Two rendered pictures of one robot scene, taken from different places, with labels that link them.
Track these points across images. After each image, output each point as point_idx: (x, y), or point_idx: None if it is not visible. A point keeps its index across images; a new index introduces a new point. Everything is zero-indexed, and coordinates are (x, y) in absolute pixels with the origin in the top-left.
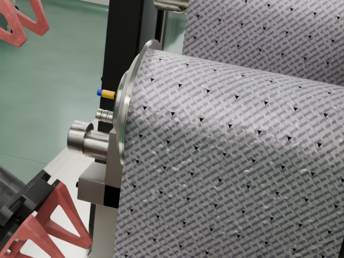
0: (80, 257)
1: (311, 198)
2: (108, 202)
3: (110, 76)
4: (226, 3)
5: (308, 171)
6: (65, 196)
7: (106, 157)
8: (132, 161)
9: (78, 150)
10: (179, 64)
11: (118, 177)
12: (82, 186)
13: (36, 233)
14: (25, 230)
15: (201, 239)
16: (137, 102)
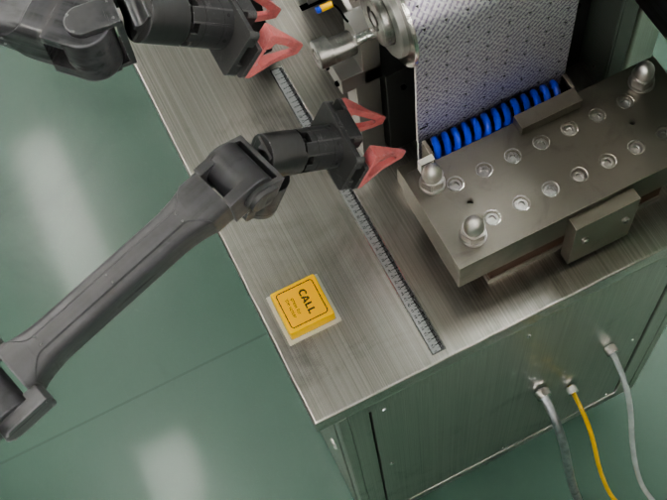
0: (280, 100)
1: (554, 0)
2: (369, 79)
3: None
4: None
5: None
6: (354, 106)
7: (356, 54)
8: (422, 63)
9: (332, 65)
10: None
11: (374, 61)
12: (345, 84)
13: (383, 154)
14: (378, 159)
15: (480, 68)
16: (418, 30)
